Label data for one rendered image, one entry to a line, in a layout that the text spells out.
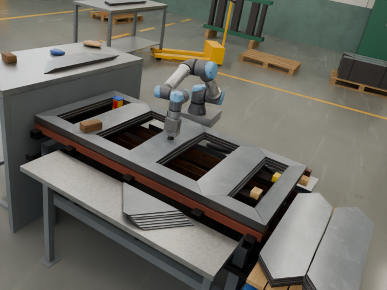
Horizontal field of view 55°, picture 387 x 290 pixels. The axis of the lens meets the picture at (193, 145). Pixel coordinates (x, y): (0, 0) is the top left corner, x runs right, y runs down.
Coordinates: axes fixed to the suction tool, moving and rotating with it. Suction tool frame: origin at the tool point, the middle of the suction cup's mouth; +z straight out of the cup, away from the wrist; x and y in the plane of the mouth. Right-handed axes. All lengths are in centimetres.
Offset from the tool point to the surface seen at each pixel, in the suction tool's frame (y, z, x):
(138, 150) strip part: -9.1, -0.2, -23.6
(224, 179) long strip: 43.2, -0.1, -22.4
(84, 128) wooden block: -45, -3, -26
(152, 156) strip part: 0.7, -0.2, -25.0
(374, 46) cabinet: 171, 45, 940
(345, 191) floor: 130, 87, 171
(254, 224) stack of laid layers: 67, 2, -47
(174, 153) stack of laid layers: 8.2, 1.5, -10.5
